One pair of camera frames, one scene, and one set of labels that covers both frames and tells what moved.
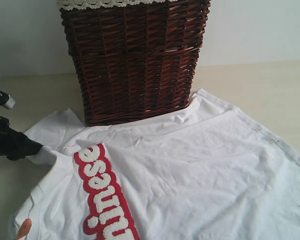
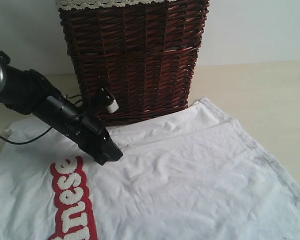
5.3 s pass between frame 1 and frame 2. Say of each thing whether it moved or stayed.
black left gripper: moved
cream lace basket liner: stayed
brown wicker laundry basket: stayed
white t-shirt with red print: moved
